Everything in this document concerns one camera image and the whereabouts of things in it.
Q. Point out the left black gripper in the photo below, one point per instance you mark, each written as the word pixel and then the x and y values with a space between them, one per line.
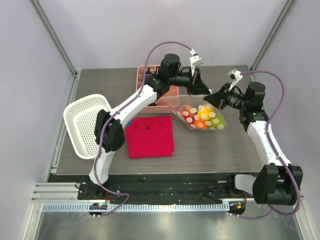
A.
pixel 196 86

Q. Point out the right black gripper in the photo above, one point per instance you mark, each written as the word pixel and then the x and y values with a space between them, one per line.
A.
pixel 223 97

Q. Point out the clear polka dot zip bag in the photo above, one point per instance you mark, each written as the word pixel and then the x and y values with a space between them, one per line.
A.
pixel 194 101

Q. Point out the fake orange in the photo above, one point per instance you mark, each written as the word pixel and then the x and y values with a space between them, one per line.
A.
pixel 200 124

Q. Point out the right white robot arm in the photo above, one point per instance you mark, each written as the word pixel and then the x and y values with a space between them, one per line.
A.
pixel 278 180

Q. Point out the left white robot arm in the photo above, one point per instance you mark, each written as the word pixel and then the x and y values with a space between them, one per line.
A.
pixel 109 127

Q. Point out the fake yellow pear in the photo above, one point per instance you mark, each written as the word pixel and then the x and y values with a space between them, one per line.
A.
pixel 205 112

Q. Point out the fake green lime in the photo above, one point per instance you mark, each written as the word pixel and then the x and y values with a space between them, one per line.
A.
pixel 217 123

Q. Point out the fake red apple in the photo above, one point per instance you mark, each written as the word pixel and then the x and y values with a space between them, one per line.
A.
pixel 187 112

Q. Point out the pink divided organizer tray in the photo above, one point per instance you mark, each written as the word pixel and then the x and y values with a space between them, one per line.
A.
pixel 162 105

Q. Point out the rolled sock top compartment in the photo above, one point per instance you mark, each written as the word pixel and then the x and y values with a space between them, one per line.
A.
pixel 152 70

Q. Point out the folded red t-shirt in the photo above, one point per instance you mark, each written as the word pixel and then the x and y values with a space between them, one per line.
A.
pixel 150 137

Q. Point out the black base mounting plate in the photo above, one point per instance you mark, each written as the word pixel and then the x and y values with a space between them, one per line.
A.
pixel 163 189

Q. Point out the white perforated plastic basket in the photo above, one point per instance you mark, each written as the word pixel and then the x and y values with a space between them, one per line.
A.
pixel 80 120

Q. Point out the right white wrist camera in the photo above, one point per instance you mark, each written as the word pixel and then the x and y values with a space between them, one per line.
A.
pixel 236 76

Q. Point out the white slotted cable duct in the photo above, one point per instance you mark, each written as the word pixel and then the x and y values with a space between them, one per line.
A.
pixel 97 207

